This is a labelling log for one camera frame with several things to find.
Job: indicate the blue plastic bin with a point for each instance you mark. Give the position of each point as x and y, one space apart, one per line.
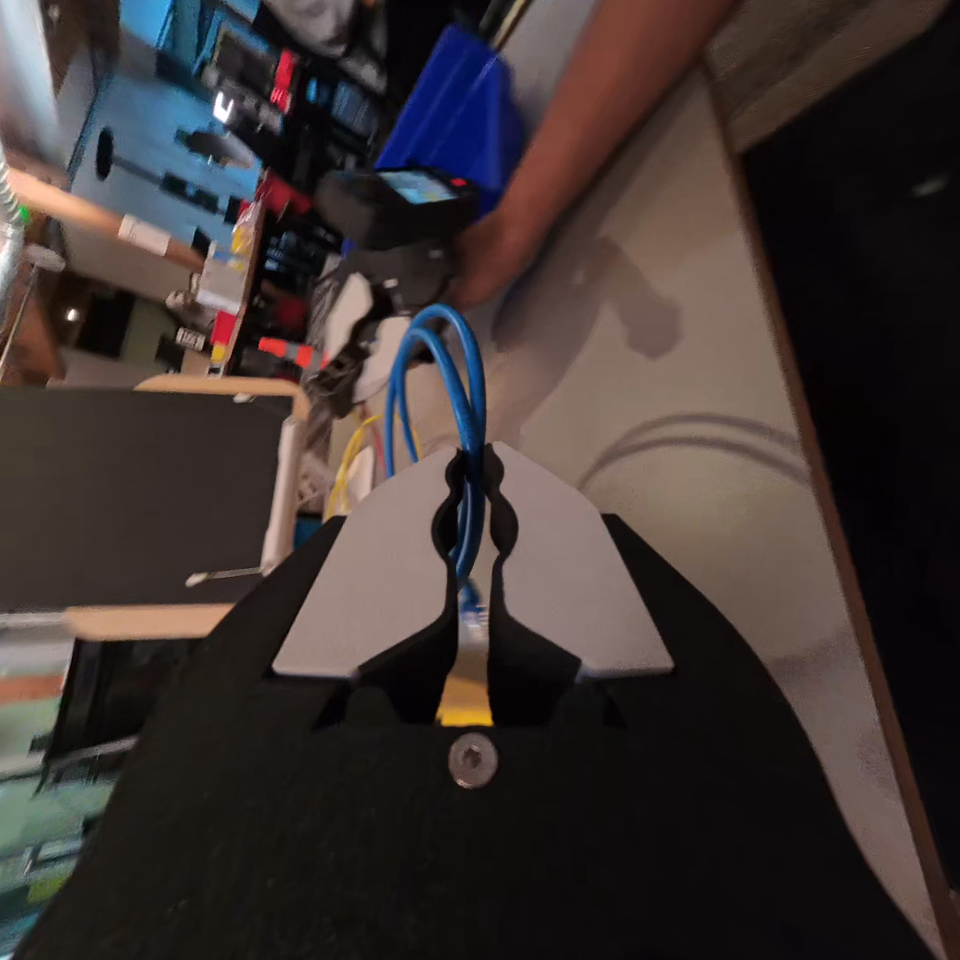
457 112

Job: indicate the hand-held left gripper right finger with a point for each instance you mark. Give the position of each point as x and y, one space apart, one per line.
577 570

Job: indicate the red striped tool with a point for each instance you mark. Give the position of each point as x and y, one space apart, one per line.
289 351

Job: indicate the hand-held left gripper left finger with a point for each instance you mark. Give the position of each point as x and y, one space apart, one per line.
375 570

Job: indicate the person's right hand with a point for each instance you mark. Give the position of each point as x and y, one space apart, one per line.
491 259

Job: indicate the black ethernet coupler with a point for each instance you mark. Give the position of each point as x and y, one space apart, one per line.
334 381

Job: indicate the blue pegboard panel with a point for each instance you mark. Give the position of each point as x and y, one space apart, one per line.
142 157

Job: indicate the white plastic box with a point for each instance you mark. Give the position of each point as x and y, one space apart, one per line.
289 487

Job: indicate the wooden pole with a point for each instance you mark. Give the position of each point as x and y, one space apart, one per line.
90 214

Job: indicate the black panel with wooden frame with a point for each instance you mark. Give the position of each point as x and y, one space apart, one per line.
135 487

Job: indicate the person's right forearm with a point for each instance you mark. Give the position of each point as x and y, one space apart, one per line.
600 97

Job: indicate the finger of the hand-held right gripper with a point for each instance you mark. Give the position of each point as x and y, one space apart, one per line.
371 375
349 307

